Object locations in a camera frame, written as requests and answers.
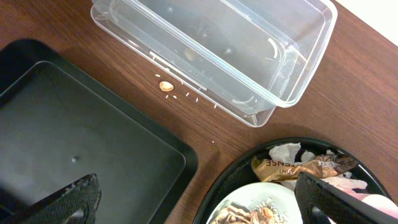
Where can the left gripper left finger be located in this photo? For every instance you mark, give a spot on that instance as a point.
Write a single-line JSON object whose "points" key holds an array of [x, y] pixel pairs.
{"points": [[75, 203]]}

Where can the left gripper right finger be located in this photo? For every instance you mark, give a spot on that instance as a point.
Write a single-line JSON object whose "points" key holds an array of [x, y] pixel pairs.
{"points": [[320, 202]]}

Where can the gold snack wrapper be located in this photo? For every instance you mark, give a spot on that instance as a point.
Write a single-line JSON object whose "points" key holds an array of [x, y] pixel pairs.
{"points": [[321, 166]]}

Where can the pink cup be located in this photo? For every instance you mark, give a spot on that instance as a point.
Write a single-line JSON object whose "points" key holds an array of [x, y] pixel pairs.
{"points": [[379, 205]]}

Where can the food scraps pile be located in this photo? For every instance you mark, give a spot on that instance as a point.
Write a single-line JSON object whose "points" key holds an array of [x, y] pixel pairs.
{"points": [[264, 213]]}

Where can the grey plate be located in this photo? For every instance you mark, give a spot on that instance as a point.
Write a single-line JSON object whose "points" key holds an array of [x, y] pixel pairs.
{"points": [[248, 196]]}

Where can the black rectangular tray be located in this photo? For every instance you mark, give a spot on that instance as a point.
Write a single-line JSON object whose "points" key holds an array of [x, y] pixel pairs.
{"points": [[58, 124]]}

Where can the round black serving tray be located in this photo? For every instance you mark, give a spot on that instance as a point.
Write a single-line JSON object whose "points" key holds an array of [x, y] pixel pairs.
{"points": [[239, 173]]}

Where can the nut on table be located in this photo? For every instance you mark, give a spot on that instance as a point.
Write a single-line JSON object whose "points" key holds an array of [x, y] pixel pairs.
{"points": [[166, 86]]}

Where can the clear plastic bin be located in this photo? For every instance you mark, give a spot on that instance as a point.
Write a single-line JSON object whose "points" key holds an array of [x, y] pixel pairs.
{"points": [[247, 57]]}

